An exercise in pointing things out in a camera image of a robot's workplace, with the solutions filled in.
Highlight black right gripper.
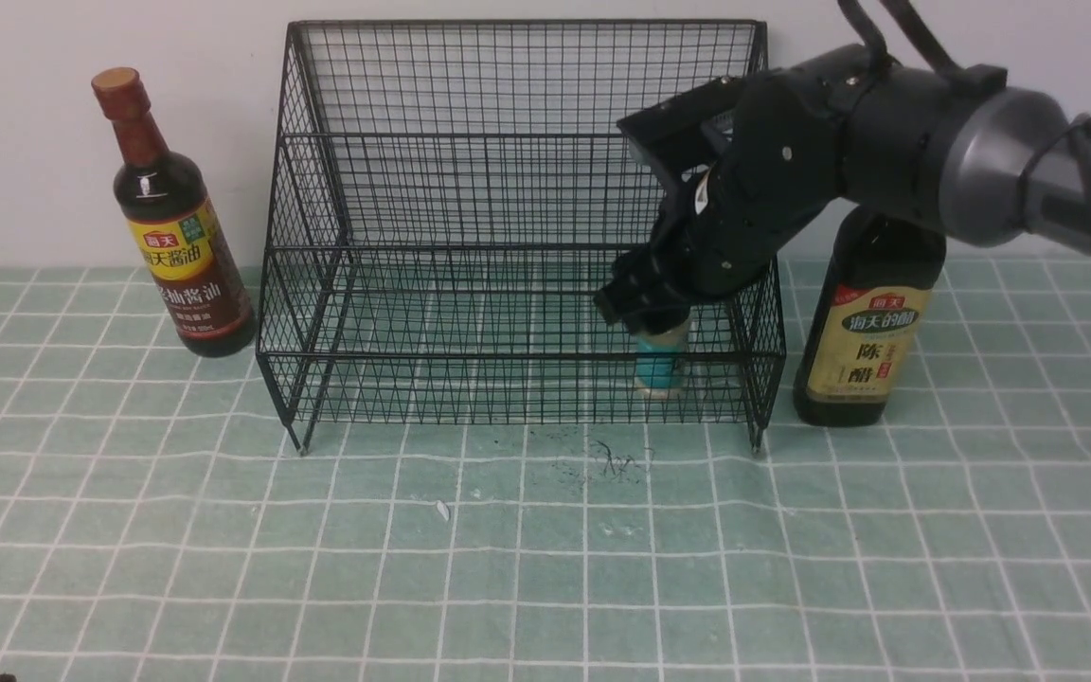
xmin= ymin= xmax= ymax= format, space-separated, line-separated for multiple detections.
xmin=594 ymin=45 xmax=870 ymax=335

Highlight green checkered tablecloth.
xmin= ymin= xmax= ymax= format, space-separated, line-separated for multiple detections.
xmin=0 ymin=260 xmax=1091 ymax=681

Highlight black vinegar bottle yellow label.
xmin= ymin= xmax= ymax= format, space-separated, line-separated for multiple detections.
xmin=792 ymin=206 xmax=947 ymax=428

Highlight small green-capped seasoning bottle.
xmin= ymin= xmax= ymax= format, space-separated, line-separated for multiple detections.
xmin=634 ymin=318 xmax=691 ymax=400

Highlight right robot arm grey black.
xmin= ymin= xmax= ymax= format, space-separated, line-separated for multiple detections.
xmin=594 ymin=45 xmax=1091 ymax=335

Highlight black wire mesh rack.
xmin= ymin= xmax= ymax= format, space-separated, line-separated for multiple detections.
xmin=256 ymin=19 xmax=786 ymax=452

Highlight dark soy sauce bottle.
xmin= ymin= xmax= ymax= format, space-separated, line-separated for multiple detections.
xmin=91 ymin=65 xmax=259 ymax=358

